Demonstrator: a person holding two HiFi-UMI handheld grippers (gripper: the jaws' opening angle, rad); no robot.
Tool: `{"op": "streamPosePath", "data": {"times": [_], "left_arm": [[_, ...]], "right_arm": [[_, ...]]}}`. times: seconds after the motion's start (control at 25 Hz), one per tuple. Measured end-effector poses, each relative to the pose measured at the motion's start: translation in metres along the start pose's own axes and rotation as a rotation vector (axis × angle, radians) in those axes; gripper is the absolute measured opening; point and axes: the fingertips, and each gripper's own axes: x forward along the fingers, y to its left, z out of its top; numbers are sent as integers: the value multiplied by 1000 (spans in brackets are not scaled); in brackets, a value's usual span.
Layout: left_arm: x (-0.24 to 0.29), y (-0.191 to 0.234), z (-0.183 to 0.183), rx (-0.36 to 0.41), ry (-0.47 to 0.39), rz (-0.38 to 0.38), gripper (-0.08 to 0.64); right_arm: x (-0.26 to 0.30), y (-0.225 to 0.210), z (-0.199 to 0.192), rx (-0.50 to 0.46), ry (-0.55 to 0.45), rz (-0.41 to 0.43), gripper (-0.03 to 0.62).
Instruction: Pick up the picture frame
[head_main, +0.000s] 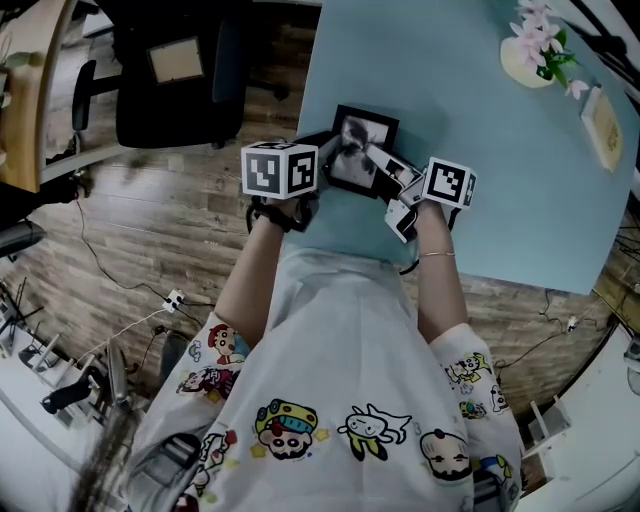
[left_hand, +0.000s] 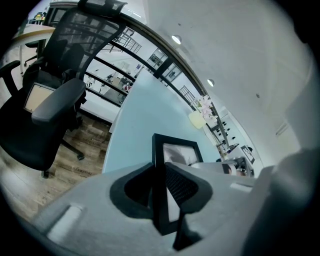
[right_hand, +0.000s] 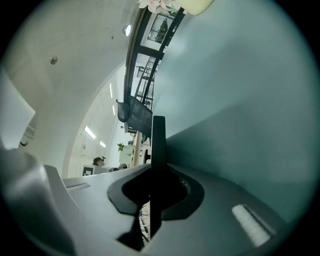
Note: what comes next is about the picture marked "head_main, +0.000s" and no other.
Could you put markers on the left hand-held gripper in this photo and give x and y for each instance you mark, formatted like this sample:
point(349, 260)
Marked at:
point(265, 170)

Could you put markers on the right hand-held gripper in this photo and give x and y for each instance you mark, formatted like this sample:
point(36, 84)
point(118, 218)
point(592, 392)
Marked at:
point(447, 182)

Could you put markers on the black picture frame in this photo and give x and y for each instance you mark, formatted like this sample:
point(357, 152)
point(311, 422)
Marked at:
point(357, 175)

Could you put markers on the person's right forearm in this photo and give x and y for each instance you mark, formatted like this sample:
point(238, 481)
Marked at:
point(440, 295)

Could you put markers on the person's left forearm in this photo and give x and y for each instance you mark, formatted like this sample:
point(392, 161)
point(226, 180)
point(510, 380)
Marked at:
point(250, 280)

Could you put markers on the cream round vase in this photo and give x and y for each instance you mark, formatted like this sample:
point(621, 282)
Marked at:
point(515, 65)

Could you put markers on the black office chair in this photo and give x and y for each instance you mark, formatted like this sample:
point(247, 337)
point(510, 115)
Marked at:
point(150, 110)

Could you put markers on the pink artificial flowers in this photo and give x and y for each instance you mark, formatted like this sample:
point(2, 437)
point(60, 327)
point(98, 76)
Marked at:
point(537, 35)

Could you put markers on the white cartoon print shirt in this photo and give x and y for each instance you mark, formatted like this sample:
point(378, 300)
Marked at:
point(340, 360)

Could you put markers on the white power strip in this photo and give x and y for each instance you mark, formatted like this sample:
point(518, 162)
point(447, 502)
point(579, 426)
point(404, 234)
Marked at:
point(173, 300)

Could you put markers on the white plug adapter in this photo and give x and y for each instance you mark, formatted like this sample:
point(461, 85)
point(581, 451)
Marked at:
point(572, 324)

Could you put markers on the black tripod stand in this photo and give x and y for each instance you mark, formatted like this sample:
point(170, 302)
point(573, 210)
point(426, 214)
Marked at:
point(607, 37)

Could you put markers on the curved wooden desk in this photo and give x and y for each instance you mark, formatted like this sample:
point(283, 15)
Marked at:
point(25, 150)

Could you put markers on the white desk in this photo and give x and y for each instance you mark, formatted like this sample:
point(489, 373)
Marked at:
point(590, 440)

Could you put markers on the black padded armrest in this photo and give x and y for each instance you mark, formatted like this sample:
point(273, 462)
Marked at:
point(70, 392)

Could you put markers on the dark frame with beige picture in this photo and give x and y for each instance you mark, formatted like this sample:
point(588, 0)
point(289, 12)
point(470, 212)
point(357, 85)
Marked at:
point(176, 61)

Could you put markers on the light wooden frame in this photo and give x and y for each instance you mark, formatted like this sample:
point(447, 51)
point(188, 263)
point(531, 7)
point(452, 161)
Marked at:
point(602, 127)

